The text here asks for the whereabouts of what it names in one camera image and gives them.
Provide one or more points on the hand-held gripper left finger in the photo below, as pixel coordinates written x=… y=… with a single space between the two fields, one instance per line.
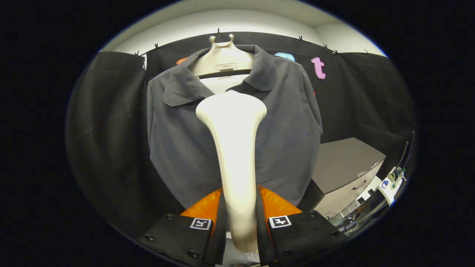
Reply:
x=221 y=230

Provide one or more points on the cream mannequin torso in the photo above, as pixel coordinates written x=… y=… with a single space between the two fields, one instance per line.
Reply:
x=222 y=59

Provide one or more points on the grey button-up shirt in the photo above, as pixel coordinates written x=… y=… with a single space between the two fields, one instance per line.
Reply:
x=178 y=148

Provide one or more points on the white office desk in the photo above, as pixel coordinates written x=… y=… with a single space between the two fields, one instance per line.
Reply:
x=389 y=191

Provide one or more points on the black computer monitor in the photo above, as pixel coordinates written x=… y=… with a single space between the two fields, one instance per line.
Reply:
x=404 y=155

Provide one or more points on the grey drawer cabinet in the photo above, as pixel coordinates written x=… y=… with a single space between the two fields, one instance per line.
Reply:
x=341 y=167

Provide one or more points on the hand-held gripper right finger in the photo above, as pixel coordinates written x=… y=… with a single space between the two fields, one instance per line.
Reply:
x=261 y=230

